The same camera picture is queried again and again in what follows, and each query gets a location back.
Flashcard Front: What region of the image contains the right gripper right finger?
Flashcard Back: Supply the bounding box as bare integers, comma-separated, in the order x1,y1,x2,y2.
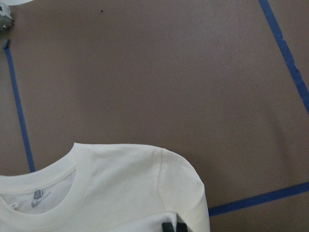
176,222,188,232

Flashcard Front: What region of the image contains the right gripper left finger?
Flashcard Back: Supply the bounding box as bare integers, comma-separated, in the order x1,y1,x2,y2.
162,222,174,232

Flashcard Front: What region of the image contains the cream long-sleeve cat shirt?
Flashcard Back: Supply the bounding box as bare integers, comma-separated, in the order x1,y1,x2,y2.
0,143,210,232

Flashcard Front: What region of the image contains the aluminium frame post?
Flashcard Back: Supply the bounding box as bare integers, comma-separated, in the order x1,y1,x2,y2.
0,1,14,31

